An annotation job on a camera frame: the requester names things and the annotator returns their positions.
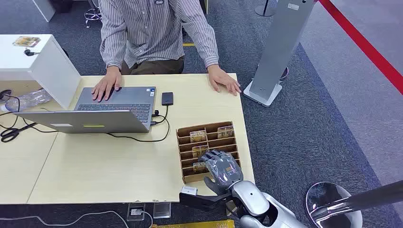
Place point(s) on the floor socket cover plate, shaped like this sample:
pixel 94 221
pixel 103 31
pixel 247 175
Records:
pixel 162 210

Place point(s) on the yellow floor tape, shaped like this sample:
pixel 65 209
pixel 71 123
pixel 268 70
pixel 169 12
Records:
pixel 189 44

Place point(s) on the red barrier belt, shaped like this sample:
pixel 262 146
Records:
pixel 368 50

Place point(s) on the cardboard card holder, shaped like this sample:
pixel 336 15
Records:
pixel 185 177

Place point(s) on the chrome chair base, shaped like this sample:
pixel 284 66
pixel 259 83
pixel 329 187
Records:
pixel 93 14

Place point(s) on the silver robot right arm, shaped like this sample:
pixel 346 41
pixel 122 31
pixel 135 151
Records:
pixel 253 201

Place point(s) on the yellow patterned strip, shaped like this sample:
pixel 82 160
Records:
pixel 195 224

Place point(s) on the black scissors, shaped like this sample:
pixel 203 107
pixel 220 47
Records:
pixel 12 133

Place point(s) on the black external drive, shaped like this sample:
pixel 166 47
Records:
pixel 167 98

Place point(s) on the small black clip device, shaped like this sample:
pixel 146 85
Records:
pixel 29 52

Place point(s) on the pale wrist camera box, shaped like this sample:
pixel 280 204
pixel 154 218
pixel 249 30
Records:
pixel 189 190

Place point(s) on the clear plastic water bottle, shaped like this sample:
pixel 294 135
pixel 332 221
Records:
pixel 30 99

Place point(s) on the grey kiosk pillar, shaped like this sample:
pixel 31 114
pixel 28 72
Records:
pixel 277 47

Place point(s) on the white box cabinet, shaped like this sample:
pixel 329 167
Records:
pixel 47 66

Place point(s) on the floor power socket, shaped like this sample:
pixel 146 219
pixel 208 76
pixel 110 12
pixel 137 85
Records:
pixel 136 211

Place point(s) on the grey laptop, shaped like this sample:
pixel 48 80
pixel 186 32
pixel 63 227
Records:
pixel 94 121

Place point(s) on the person's right hand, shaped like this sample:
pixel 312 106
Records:
pixel 105 85

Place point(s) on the person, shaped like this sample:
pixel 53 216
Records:
pixel 154 31

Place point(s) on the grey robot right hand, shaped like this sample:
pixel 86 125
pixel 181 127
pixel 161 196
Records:
pixel 224 171

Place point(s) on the person's right forearm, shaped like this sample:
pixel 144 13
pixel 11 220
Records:
pixel 113 50

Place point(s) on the chrome stanchion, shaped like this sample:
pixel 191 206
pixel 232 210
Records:
pixel 333 204

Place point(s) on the person's left hand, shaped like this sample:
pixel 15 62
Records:
pixel 222 80

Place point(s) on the round black device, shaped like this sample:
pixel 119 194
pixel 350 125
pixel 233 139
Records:
pixel 4 95

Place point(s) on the dark stanchion base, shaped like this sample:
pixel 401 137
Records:
pixel 265 11

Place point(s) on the white furniture panel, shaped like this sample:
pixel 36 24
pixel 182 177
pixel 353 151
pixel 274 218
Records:
pixel 44 9

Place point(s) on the person's left forearm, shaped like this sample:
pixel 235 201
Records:
pixel 206 44

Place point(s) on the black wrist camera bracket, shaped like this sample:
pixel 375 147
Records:
pixel 201 201

